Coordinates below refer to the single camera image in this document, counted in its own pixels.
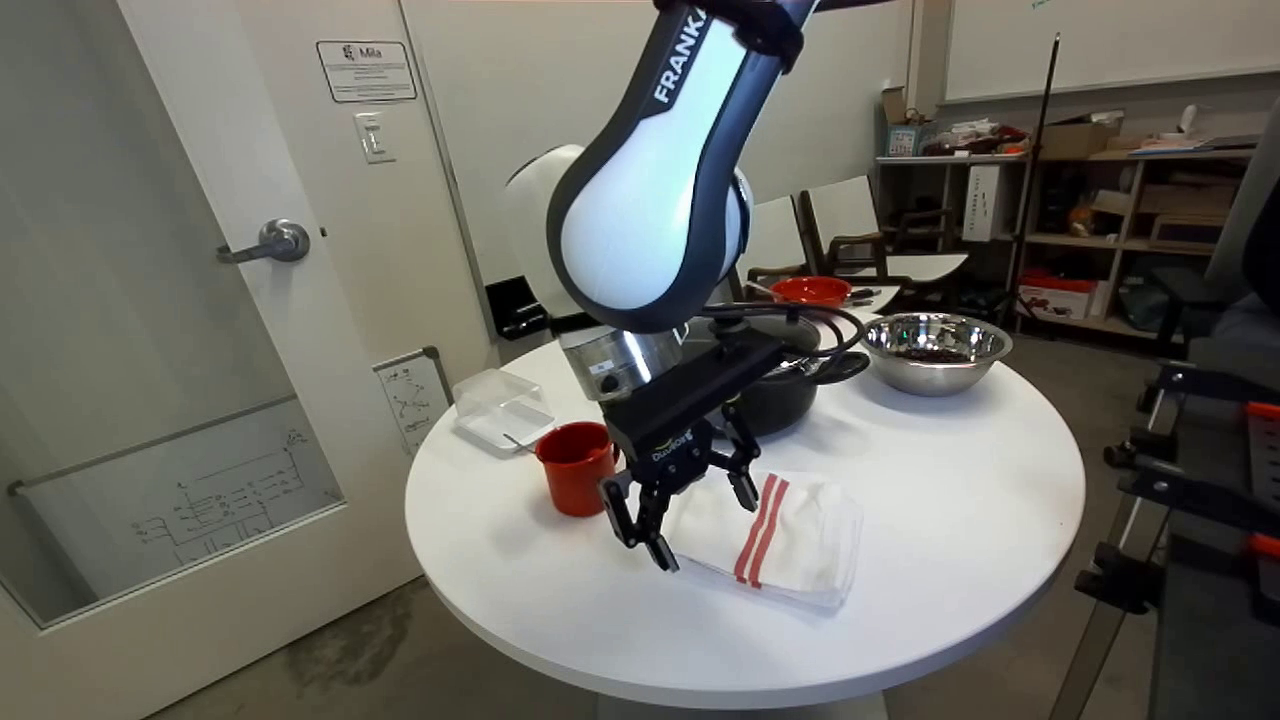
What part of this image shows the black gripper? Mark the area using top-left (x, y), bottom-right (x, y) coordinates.
top-left (602, 397), bottom-right (767, 581)

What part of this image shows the white towel with red stripes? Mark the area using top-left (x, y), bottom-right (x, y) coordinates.
top-left (665, 466), bottom-right (864, 619)

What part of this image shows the black cooking pot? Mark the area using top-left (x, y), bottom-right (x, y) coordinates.
top-left (726, 308), bottom-right (877, 441)

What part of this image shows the red mug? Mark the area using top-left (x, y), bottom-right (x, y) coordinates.
top-left (531, 417), bottom-right (628, 525)

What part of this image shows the clear plastic container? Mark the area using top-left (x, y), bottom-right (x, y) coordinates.
top-left (447, 369), bottom-right (560, 462)

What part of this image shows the red bowl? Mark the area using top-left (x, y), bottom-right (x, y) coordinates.
top-left (767, 273), bottom-right (859, 315)

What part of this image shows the steel bowl of coffee beans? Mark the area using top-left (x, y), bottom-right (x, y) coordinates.
top-left (859, 308), bottom-right (1021, 399)

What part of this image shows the small whiteboard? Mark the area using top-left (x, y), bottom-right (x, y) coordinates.
top-left (369, 345), bottom-right (461, 462)

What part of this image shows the small white round table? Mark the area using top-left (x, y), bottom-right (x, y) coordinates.
top-left (740, 244), bottom-right (973, 313)

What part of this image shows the black tripod pole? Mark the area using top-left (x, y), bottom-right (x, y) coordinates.
top-left (1004, 32), bottom-right (1068, 322)

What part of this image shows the wooden shelving unit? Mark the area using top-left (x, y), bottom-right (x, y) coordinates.
top-left (868, 76), bottom-right (1266, 345)

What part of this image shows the white door with glass panel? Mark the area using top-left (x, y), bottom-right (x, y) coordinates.
top-left (0, 0), bottom-right (502, 720)

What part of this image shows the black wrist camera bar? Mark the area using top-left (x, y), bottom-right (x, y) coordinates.
top-left (603, 328), bottom-right (821, 451)

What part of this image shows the black camera cable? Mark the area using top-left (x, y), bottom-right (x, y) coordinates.
top-left (717, 303), bottom-right (874, 392)

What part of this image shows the white light switch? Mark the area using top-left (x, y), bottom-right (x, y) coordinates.
top-left (349, 110), bottom-right (401, 169)

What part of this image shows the silver door handle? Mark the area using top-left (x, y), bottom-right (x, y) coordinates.
top-left (217, 217), bottom-right (316, 269)

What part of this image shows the white wall sign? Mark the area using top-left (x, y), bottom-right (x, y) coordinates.
top-left (311, 32), bottom-right (422, 110)

